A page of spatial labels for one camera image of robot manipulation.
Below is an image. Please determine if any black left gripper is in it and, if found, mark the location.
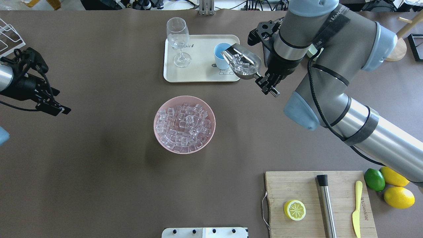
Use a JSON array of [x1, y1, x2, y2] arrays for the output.
[[0, 47, 71, 116]]

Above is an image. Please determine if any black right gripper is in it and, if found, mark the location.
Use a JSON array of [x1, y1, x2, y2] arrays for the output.
[[248, 20, 299, 95]]

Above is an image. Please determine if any metal ice scoop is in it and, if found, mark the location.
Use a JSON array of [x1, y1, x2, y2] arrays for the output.
[[220, 43, 280, 97]]

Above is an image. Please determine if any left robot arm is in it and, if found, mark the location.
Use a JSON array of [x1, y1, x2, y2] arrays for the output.
[[0, 47, 71, 116]]

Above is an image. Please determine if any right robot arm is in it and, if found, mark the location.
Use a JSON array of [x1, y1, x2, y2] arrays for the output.
[[248, 0, 422, 189]]

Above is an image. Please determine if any blue plastic cup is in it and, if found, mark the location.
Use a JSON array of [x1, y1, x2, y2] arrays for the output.
[[213, 43, 231, 70]]

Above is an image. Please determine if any ice cubes pile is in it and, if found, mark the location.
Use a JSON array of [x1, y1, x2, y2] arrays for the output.
[[155, 103, 212, 153]]

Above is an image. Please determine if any wooden cup stand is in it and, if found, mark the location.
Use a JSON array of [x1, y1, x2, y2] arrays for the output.
[[385, 10, 423, 61]]

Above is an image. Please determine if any green bowl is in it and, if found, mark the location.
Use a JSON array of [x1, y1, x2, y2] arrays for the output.
[[306, 45, 318, 58]]

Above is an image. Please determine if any cream serving tray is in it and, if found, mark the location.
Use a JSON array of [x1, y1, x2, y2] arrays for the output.
[[163, 35, 239, 83]]

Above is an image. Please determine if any clear wine glass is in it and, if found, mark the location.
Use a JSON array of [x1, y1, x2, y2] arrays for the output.
[[166, 18, 192, 68]]

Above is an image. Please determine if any pink bowl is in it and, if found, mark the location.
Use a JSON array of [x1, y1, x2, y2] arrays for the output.
[[153, 96, 216, 155]]

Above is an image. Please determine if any black glass rack tray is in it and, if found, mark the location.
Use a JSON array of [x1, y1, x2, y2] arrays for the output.
[[407, 33, 423, 62]]

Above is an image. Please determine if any bamboo cutting board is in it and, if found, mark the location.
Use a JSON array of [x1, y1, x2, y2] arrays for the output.
[[262, 171, 378, 238]]

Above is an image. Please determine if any yellow plastic knife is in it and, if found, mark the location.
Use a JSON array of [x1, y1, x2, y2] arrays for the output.
[[352, 180, 363, 238]]

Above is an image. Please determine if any half lemon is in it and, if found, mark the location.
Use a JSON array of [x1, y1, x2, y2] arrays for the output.
[[284, 199, 306, 221]]

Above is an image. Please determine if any green lime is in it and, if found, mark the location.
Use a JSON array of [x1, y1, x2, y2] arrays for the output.
[[364, 168, 386, 192]]

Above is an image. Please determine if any yellow lemon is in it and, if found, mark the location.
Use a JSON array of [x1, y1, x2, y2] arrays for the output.
[[379, 166, 410, 187], [383, 186, 415, 209]]

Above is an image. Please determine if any metal muddler bar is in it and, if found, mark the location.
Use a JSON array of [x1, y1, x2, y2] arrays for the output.
[[316, 174, 337, 238]]

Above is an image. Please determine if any white wire cup rack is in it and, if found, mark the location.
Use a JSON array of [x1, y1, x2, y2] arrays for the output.
[[0, 19, 26, 57]]

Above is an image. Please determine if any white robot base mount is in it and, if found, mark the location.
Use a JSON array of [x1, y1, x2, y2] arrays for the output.
[[161, 226, 249, 238]]

